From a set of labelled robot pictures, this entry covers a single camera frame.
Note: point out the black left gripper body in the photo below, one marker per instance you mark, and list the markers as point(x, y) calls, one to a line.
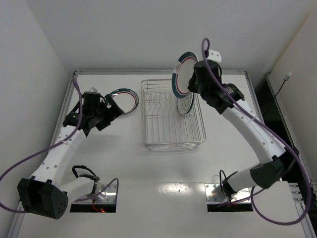
point(109, 109)

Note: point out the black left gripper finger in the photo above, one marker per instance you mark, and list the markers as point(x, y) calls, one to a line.
point(102, 123)
point(113, 106)

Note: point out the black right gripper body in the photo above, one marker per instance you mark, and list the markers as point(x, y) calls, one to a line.
point(193, 82)

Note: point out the plate with teal red rings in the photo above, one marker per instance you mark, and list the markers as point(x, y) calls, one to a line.
point(182, 73)

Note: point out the white plate with teal rim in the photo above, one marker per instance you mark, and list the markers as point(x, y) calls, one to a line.
point(184, 104)

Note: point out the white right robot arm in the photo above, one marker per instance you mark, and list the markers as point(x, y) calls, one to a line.
point(229, 101)

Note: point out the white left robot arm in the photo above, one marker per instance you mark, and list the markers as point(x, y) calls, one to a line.
point(43, 193)

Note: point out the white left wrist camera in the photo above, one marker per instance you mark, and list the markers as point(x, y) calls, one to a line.
point(93, 89)

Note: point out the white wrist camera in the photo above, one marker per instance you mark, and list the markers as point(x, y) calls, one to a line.
point(214, 56)
point(93, 89)

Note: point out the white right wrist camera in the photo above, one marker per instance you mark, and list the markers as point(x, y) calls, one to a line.
point(214, 56)

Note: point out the chrome wire dish rack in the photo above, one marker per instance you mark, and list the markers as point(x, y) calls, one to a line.
point(163, 128)

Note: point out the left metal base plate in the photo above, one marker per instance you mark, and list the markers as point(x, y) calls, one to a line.
point(107, 196)

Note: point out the metal base plate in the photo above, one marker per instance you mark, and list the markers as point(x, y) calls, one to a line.
point(107, 196)
point(214, 195)

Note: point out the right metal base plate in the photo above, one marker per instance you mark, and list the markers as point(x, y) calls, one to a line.
point(214, 195)

